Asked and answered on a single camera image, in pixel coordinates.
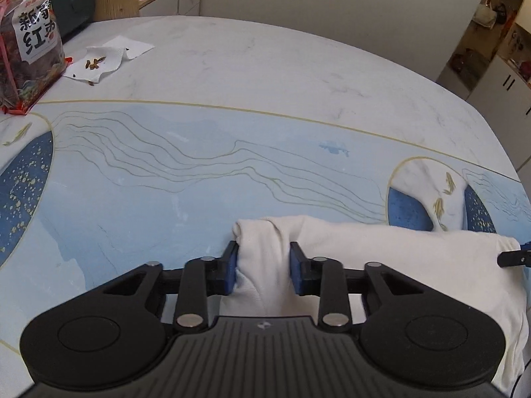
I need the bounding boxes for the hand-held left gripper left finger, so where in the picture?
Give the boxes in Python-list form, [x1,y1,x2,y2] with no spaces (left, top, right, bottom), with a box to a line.
[102,240,240,333]

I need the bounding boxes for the white paper tissue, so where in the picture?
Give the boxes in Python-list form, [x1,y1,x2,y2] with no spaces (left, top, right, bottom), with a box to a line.
[62,36,155,86]

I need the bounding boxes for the white printed sweatshirt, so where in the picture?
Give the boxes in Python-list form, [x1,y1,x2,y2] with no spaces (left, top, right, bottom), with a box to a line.
[219,214,531,395]

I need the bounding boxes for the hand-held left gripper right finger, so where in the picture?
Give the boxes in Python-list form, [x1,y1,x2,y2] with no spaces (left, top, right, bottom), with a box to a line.
[289,240,420,333]

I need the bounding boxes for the red dried fruit packet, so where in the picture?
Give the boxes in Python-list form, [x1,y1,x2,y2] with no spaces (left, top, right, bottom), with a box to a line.
[0,0,69,115]

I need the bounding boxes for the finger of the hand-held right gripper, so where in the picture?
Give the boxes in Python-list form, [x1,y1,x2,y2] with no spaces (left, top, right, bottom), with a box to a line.
[496,240,531,268]

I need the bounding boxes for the white cabinet with black handles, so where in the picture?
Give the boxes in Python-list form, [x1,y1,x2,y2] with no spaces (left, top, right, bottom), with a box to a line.
[465,55,531,171]

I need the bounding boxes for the dark teal appliance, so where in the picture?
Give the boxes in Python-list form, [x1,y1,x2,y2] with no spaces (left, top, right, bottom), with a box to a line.
[51,0,96,45]

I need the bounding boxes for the white tote bag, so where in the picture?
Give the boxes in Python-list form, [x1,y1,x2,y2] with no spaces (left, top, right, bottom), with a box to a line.
[475,2,499,31]

